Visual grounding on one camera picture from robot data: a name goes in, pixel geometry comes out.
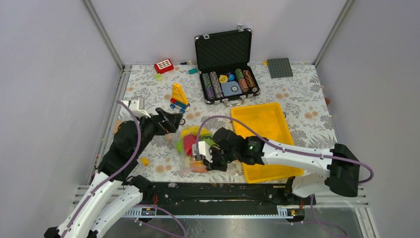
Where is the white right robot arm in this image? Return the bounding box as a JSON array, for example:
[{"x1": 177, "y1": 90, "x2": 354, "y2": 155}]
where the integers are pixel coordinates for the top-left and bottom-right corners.
[{"x1": 195, "y1": 128, "x2": 360, "y2": 204}]

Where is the red white toy block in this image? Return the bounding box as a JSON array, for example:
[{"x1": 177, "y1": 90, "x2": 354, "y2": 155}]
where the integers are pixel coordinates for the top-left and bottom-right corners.
[{"x1": 154, "y1": 59, "x2": 174, "y2": 74}]

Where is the yellow blue block tower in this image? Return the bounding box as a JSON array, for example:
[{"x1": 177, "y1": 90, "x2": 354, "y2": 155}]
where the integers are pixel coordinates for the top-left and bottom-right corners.
[{"x1": 170, "y1": 83, "x2": 190, "y2": 114}]

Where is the clear zip top bag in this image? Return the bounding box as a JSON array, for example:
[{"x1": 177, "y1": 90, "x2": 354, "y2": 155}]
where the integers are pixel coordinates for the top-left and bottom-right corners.
[{"x1": 171, "y1": 129, "x2": 214, "y2": 175}]

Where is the grey lego baseplate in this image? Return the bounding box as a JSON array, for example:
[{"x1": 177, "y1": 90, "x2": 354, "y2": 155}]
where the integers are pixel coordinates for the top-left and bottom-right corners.
[{"x1": 266, "y1": 58, "x2": 293, "y2": 78}]

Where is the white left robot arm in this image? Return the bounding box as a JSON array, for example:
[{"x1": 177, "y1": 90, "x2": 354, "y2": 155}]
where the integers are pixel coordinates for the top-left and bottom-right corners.
[{"x1": 44, "y1": 108, "x2": 183, "y2": 238}]

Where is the yellow plastic tray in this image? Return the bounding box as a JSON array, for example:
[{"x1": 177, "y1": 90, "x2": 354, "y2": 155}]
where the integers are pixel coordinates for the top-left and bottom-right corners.
[{"x1": 231, "y1": 102, "x2": 304, "y2": 183}]

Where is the yellow toy banana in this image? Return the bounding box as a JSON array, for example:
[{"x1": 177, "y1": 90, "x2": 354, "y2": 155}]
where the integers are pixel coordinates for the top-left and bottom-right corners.
[{"x1": 180, "y1": 126, "x2": 213, "y2": 139}]

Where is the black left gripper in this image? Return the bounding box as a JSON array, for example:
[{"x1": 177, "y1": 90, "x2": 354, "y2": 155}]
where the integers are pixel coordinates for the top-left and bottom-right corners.
[{"x1": 133, "y1": 107, "x2": 183, "y2": 157}]

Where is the wooden cylinder block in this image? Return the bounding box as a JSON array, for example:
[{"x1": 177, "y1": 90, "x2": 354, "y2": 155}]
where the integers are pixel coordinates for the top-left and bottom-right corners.
[{"x1": 112, "y1": 119, "x2": 122, "y2": 134}]

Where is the green toy lime front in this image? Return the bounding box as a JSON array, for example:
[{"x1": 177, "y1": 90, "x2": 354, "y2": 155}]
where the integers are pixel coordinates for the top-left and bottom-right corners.
[{"x1": 175, "y1": 139, "x2": 185, "y2": 153}]

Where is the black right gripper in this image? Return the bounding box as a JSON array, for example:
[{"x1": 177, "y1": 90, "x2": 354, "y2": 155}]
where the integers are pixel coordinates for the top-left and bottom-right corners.
[{"x1": 204, "y1": 146, "x2": 239, "y2": 172}]

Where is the black poker chip case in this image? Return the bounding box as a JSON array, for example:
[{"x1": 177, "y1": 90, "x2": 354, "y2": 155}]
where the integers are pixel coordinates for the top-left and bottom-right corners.
[{"x1": 194, "y1": 25, "x2": 261, "y2": 107}]

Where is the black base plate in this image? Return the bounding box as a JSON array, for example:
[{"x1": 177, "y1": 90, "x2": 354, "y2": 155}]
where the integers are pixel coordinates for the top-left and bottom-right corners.
[{"x1": 124, "y1": 176, "x2": 316, "y2": 216}]

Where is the orange toy peach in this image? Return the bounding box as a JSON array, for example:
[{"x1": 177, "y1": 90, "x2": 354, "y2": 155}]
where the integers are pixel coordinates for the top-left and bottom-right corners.
[{"x1": 190, "y1": 167, "x2": 208, "y2": 173}]

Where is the teal small block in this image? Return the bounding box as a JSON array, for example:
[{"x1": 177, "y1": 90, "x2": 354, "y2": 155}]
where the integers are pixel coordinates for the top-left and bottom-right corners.
[{"x1": 188, "y1": 68, "x2": 198, "y2": 74}]

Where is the red toy pepper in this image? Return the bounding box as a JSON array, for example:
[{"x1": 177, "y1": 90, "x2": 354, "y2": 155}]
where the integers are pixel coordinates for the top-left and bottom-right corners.
[{"x1": 182, "y1": 134, "x2": 196, "y2": 157}]

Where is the small yellow block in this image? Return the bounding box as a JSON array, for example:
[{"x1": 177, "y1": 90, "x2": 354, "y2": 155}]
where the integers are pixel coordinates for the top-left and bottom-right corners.
[{"x1": 140, "y1": 158, "x2": 149, "y2": 167}]

